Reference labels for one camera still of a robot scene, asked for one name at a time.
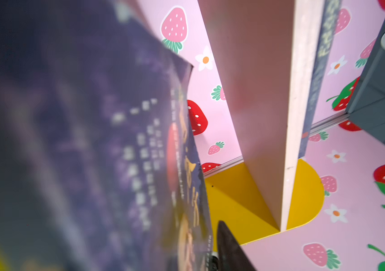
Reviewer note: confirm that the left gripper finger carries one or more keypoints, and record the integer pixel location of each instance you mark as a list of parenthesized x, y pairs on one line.
[(231, 257)]

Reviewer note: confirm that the dark portrait cover book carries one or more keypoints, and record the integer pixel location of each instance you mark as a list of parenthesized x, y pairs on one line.
[(98, 166)]

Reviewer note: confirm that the yellow pink blue bookshelf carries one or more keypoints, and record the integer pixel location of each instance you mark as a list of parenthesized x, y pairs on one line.
[(265, 53)]

